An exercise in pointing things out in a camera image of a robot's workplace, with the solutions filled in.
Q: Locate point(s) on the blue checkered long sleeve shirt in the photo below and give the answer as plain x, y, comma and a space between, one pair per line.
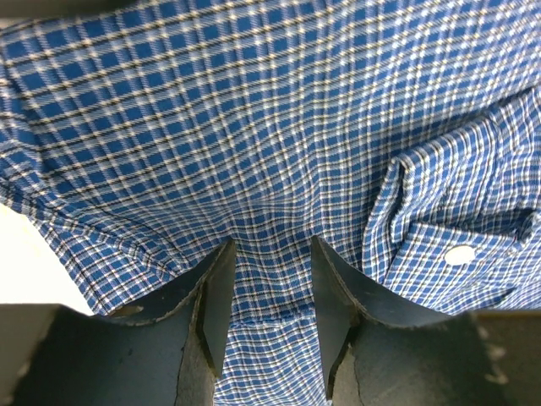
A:
406, 134

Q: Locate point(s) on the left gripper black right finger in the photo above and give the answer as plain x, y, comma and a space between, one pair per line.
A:
378, 348

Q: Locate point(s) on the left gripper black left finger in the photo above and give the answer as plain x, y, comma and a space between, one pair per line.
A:
166, 348

